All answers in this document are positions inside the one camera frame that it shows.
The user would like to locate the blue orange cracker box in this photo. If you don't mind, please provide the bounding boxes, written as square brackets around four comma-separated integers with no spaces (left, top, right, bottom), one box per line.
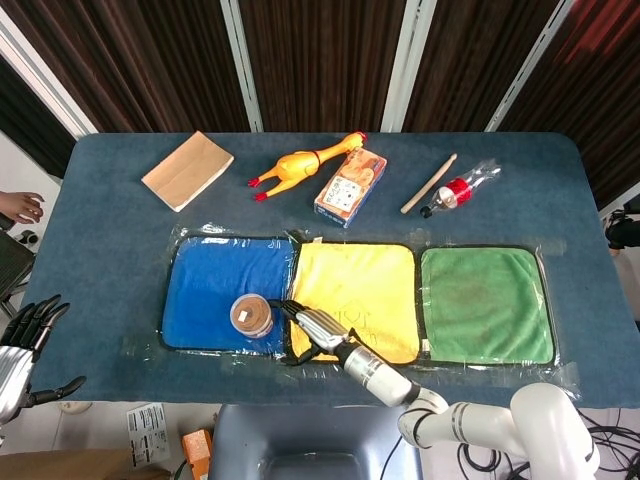
[313,147,389,229]

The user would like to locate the white partition post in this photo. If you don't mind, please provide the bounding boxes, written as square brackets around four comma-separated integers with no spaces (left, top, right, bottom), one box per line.
[0,7,100,139]
[219,0,265,133]
[485,0,591,132]
[380,0,439,133]

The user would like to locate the brown paper notebook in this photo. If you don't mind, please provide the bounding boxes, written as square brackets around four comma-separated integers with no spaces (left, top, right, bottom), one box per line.
[140,130,235,213]

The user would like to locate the yellow microfibre cloth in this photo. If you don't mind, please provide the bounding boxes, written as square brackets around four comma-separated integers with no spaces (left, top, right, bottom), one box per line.
[284,242,420,365]

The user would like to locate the clear cup with brown contents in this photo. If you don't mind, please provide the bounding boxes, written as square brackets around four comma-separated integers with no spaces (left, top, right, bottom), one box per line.
[229,293,275,339]

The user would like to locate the clear bottle with red label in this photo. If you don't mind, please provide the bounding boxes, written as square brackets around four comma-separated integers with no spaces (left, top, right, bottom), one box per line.
[419,159,503,219]

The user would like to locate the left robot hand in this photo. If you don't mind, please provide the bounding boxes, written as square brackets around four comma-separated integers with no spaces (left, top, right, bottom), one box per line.
[0,293,87,426]

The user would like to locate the black floor cables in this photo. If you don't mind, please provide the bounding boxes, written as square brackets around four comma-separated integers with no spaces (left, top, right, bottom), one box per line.
[459,409,640,480]

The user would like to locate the black chair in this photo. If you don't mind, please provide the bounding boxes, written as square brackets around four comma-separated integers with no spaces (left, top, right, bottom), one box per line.
[0,214,39,321]

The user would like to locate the black device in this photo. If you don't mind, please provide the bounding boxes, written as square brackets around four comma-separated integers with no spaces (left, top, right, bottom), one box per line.
[603,194,640,251]

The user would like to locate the wooden drumstick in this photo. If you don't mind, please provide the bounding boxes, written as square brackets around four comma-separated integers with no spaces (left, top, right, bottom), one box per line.
[399,153,458,215]

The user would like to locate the dark teal table cover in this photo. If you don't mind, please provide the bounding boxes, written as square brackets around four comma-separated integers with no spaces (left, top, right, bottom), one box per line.
[22,130,619,409]

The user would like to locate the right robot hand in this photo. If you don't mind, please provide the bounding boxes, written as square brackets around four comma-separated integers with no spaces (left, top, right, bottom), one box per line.
[269,298,361,367]

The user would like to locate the green microfibre cloth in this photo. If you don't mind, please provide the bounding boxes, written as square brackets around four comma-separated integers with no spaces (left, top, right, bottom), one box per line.
[418,245,556,366]

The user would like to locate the white printed paper sheet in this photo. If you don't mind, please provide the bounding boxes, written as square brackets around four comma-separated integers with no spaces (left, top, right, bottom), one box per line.
[126,403,172,469]

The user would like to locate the yellow rubber chicken toy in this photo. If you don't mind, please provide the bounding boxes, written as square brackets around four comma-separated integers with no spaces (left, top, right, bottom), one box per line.
[248,131,368,203]

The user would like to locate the grey robot torso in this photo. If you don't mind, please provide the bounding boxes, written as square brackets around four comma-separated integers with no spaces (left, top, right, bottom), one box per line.
[209,403,421,480]

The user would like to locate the blue microfibre cloth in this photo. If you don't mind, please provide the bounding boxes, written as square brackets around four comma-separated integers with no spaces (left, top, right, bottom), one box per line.
[160,235,296,355]

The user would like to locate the clear plastic sheet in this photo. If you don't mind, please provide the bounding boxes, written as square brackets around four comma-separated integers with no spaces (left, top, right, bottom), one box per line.
[122,224,584,396]

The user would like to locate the brown cardboard box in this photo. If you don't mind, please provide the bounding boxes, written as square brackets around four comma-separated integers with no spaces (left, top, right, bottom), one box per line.
[0,448,171,480]

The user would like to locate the bystander bare hand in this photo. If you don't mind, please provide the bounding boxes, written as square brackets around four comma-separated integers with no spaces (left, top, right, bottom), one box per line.
[0,191,45,225]

